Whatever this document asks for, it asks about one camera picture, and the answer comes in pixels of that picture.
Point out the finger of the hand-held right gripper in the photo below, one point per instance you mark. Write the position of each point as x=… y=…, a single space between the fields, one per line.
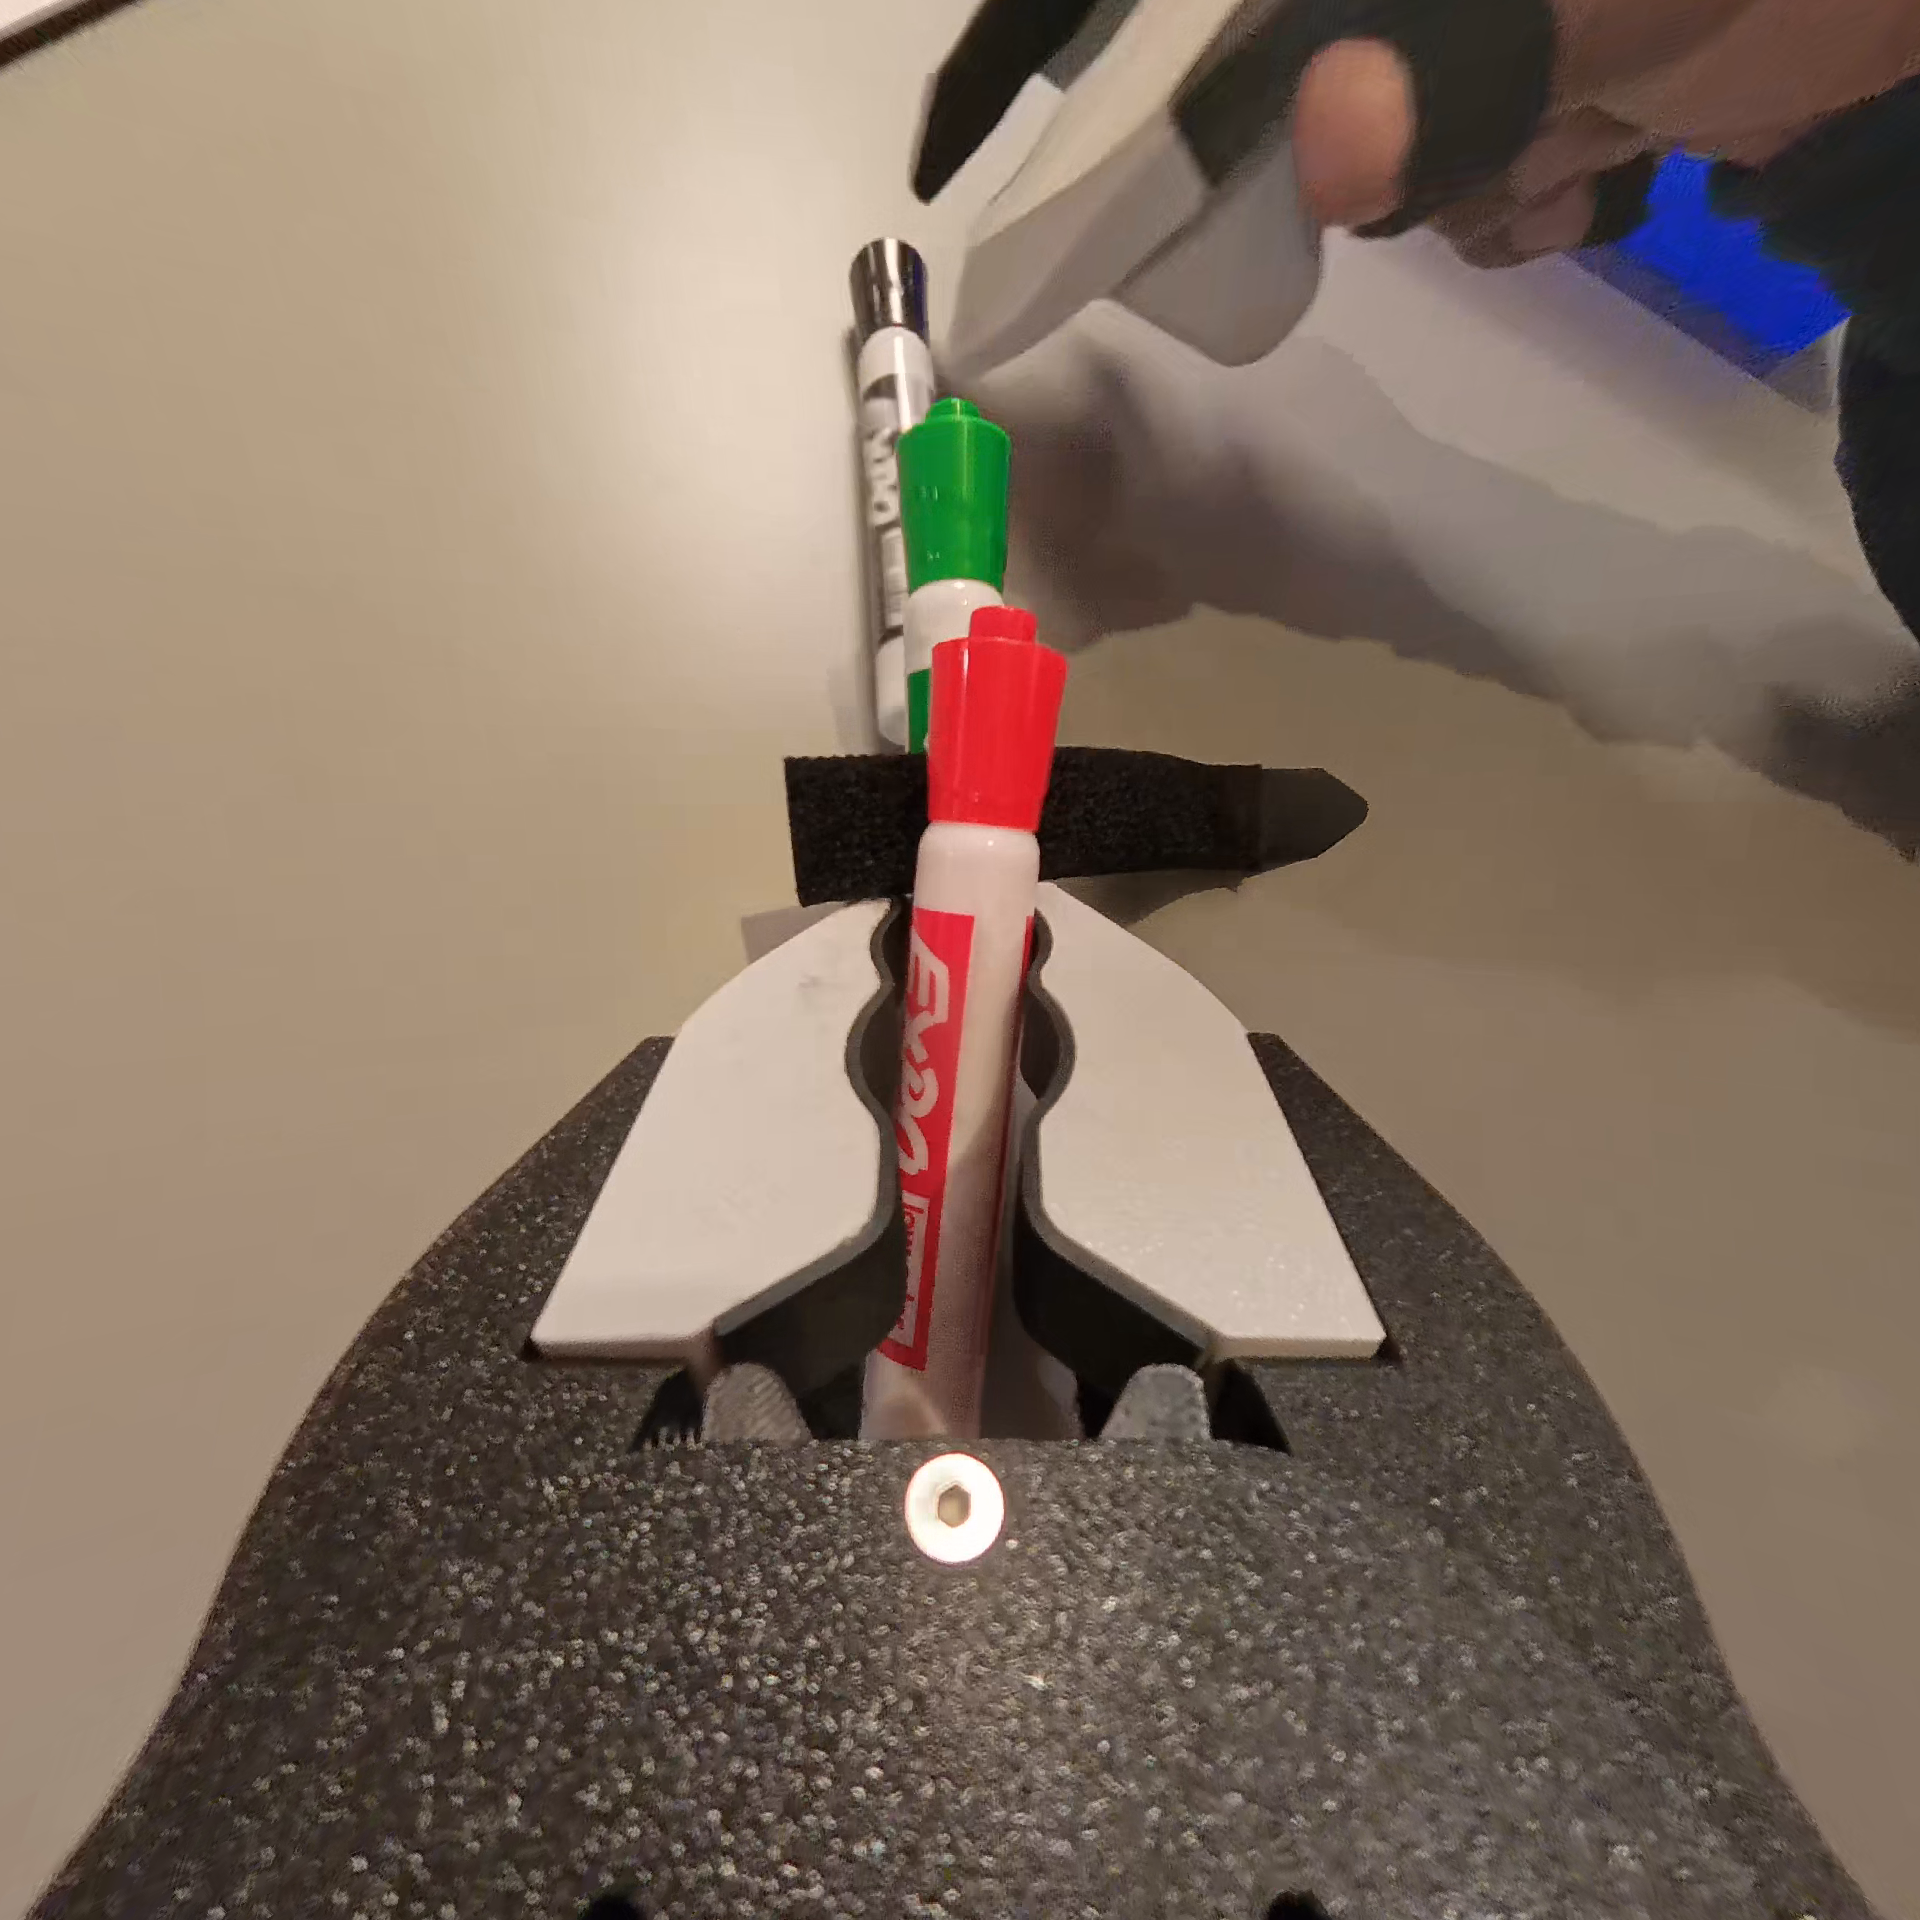
x=1112 y=210
x=1007 y=77

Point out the red marker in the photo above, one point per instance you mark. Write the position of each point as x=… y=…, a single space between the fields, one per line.
x=986 y=737

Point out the black marker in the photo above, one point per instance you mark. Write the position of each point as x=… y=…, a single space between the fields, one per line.
x=884 y=450

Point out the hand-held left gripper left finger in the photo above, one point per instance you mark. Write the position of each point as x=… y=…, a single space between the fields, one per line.
x=707 y=1186

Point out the green marker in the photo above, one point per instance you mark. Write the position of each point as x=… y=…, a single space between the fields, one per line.
x=959 y=496

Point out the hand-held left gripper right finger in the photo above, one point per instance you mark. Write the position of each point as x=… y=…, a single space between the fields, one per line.
x=1202 y=1186

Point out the person's right hand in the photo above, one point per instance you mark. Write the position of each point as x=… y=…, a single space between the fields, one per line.
x=1680 y=77

